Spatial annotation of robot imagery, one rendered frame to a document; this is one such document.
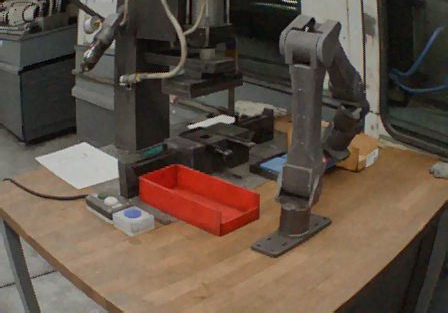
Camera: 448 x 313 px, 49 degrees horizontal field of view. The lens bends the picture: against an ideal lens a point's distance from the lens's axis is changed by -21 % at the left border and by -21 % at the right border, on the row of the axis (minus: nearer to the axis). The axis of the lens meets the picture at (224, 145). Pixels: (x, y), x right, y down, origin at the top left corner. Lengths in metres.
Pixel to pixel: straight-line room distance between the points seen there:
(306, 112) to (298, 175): 0.12
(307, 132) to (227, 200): 0.30
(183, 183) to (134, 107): 0.31
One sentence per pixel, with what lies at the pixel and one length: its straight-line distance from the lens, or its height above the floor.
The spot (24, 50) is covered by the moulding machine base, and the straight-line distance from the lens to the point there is 4.44.
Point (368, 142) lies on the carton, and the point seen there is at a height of 0.95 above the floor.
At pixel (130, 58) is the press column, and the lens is 1.62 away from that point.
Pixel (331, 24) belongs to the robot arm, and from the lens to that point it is 1.14.
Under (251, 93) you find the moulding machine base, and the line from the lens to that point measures 2.26.
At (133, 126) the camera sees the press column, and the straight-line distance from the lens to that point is 1.66.
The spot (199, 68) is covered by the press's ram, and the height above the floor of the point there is 1.16.
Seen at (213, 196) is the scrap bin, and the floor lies 0.92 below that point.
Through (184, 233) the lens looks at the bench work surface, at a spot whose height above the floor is 0.90.
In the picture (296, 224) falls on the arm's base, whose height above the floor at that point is 0.94.
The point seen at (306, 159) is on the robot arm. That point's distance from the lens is 1.14.
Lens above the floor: 1.47
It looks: 19 degrees down
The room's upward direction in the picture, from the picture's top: straight up
